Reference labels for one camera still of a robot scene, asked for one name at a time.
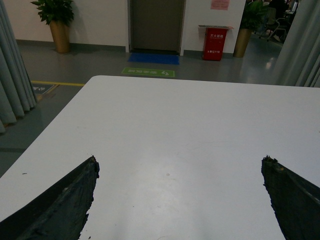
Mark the office chair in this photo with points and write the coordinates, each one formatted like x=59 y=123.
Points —
x=273 y=24

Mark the blue floor mat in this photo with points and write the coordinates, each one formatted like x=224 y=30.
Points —
x=154 y=58

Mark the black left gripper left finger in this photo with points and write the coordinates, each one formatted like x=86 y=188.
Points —
x=60 y=212

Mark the grey curtain left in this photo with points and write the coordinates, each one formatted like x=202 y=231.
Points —
x=16 y=92

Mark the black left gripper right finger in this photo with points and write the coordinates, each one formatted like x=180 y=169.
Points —
x=294 y=200

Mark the pink paper wall notice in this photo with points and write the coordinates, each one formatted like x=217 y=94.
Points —
x=221 y=5

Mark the red fire extinguisher cabinet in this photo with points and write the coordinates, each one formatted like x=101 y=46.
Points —
x=214 y=41

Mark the grey curtain right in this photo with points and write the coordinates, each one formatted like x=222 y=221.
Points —
x=298 y=63

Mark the potted plant gold pot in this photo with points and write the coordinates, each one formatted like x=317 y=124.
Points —
x=252 y=19
x=57 y=14

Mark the dark floor marking sticker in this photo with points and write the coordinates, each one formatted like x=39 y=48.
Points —
x=43 y=88

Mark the green floor sign sticker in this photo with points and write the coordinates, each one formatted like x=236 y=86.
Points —
x=148 y=72

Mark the grey door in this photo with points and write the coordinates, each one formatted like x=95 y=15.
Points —
x=156 y=26

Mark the grey curtain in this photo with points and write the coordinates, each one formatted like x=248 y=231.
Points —
x=16 y=92
x=298 y=63

